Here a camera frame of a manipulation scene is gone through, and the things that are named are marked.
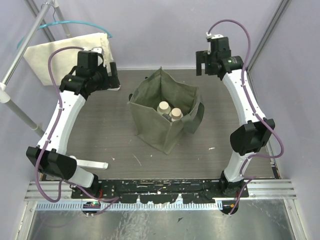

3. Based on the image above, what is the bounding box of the olive green canvas bag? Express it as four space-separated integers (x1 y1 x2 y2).
128 68 205 155

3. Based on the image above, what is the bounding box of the green bottle with beige cap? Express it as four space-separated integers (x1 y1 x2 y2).
156 101 171 115

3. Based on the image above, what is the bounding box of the clear bottle with dark cap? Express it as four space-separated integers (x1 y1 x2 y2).
162 113 172 122

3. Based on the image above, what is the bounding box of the cream bottle with beige cap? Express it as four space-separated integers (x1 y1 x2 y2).
169 107 183 122

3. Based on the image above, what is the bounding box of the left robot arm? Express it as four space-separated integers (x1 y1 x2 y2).
26 47 121 198

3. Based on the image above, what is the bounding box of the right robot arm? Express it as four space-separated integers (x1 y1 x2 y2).
196 33 275 197

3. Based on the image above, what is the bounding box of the cream canvas cloth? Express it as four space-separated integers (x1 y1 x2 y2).
22 32 115 87

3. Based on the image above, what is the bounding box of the teal clothes hanger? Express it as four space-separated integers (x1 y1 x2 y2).
17 21 113 50

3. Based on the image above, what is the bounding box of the white metal clothes rack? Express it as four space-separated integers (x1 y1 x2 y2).
0 0 122 171

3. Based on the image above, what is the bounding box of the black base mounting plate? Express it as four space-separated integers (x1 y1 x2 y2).
84 179 249 204

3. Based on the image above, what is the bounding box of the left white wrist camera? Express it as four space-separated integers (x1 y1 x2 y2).
84 47 104 65

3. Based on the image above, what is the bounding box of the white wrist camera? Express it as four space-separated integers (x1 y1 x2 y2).
206 32 224 41
84 47 104 65

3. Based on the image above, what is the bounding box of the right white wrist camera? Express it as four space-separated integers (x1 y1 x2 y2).
206 32 224 41

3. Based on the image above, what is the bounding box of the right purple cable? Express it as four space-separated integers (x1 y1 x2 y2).
206 19 285 216

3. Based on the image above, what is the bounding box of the purple cable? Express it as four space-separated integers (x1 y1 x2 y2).
34 46 120 216
206 19 285 216

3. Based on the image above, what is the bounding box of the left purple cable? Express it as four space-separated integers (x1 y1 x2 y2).
34 46 120 216

